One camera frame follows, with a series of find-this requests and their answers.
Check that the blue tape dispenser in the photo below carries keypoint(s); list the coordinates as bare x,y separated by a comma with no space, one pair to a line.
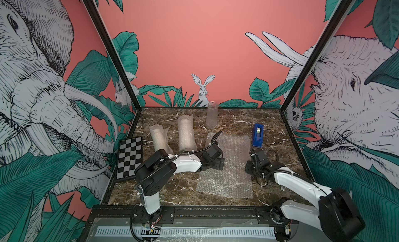
257,137

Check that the white slotted cable duct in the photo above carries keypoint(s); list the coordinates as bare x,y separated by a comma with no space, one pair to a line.
171,232

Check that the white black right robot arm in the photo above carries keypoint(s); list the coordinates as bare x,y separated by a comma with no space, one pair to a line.
331,211

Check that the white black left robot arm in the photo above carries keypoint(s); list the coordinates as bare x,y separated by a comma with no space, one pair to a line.
153,174

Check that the bubble wrap pile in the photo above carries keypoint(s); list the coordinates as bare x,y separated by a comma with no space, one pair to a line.
186,133

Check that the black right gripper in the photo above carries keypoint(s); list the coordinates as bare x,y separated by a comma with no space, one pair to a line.
247,167

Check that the bubble wrap sheet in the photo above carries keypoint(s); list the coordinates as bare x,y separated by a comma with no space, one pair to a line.
232,181
160,138

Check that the black white checkerboard card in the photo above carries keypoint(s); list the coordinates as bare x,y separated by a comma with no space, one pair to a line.
130,158

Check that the clear textured glass vase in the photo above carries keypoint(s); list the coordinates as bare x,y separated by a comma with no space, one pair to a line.
212,115

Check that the black front mounting rail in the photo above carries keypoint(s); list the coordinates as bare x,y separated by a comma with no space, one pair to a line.
170,214

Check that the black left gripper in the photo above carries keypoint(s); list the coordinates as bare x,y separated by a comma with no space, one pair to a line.
218,164

